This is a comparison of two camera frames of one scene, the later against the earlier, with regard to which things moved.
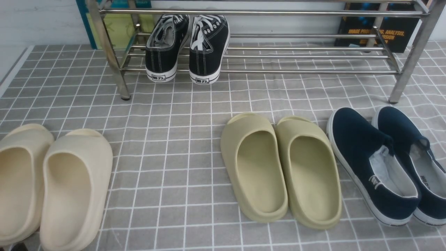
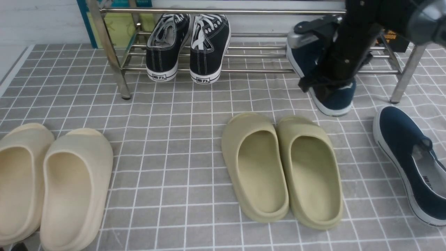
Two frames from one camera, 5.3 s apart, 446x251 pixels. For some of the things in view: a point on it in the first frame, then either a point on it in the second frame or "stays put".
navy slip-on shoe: [365, 154] to [335, 99]
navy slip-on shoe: [413, 150] stays put
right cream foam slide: [77, 172] stays put
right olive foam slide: [314, 188] stays put
